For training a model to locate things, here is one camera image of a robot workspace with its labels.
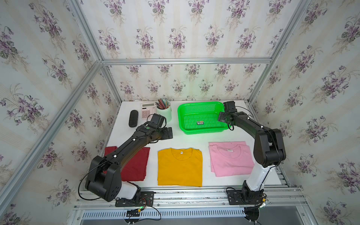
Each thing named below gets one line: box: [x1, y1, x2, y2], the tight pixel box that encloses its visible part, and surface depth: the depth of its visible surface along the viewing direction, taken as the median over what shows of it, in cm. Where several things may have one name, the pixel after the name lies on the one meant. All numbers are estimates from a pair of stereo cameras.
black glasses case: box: [128, 109, 139, 128], surface depth 109 cm
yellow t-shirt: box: [157, 148, 203, 188], surface depth 86 cm
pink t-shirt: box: [208, 141, 255, 178], surface depth 89 cm
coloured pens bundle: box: [155, 98, 171, 110], surface depth 103 cm
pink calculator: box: [141, 102, 157, 120], surface depth 113 cm
